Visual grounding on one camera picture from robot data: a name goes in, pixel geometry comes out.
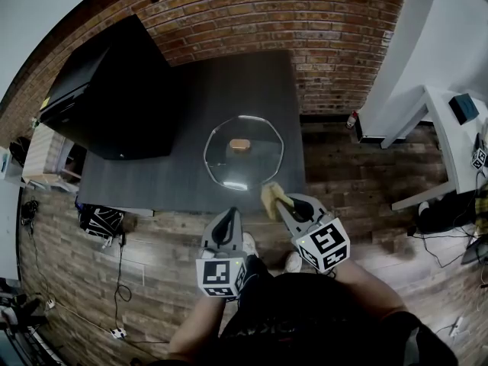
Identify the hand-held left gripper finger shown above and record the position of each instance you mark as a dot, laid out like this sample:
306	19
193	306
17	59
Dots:
207	240
238	235

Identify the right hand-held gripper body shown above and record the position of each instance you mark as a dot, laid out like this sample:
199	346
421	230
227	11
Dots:
324	246

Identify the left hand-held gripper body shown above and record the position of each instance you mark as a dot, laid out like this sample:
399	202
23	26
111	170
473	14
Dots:
217	277

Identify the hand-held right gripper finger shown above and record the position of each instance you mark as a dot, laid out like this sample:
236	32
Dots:
293	225
319	208

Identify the yellow sponge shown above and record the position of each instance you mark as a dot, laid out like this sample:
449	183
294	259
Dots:
270	200

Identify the person's left forearm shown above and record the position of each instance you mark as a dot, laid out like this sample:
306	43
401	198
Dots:
198	330

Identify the person's right forearm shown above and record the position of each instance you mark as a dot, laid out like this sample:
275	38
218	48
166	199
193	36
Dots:
370	292

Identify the person's left white shoe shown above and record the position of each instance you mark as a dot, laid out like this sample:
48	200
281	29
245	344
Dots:
250	244

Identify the person's white shoe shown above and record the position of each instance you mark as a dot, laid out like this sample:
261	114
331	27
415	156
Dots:
293	261
250	244

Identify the person's right white shoe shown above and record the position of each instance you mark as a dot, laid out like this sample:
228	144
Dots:
293	261

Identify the person's black shirt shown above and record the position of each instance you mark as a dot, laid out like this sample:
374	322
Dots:
305	311

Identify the red white spray can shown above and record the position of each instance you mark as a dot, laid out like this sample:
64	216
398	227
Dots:
352	119

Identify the black white patterned bag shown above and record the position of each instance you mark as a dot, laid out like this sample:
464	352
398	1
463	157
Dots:
101	223

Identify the white power strip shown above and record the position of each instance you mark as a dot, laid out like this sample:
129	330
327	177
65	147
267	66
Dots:
118	332
456	326
50	304

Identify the white desk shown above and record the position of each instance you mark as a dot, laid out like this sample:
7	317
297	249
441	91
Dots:
450	147

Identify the yellow plaid cloth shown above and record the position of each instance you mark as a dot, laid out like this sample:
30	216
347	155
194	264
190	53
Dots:
481	216

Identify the small black box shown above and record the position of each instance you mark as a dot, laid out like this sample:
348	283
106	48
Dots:
463	109

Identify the beige cabinet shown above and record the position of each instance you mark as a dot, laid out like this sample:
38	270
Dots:
40	155

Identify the black equipment rack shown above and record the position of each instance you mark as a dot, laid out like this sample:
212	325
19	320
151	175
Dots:
19	330

